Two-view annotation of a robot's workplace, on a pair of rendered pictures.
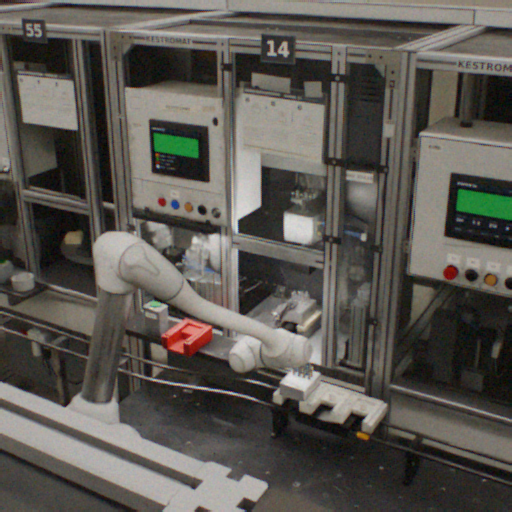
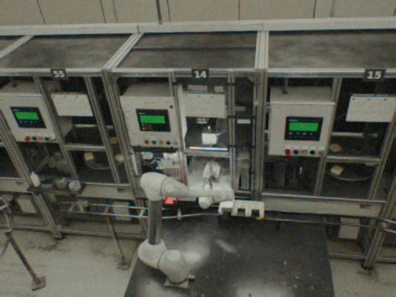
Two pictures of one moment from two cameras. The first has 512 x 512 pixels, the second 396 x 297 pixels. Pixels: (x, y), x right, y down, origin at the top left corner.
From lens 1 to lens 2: 1.00 m
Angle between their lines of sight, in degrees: 20
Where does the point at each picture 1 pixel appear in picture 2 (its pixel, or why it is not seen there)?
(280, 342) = (223, 194)
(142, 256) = (174, 187)
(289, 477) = (234, 242)
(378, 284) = (254, 159)
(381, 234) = (254, 141)
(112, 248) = (154, 183)
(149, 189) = (138, 138)
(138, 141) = (130, 118)
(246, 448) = (211, 234)
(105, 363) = (158, 228)
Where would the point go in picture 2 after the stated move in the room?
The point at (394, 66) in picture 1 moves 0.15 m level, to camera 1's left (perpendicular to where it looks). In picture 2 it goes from (257, 77) to (237, 82)
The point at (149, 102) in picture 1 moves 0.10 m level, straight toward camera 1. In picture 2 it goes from (134, 101) to (139, 107)
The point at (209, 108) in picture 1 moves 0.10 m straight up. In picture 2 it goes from (167, 101) to (165, 89)
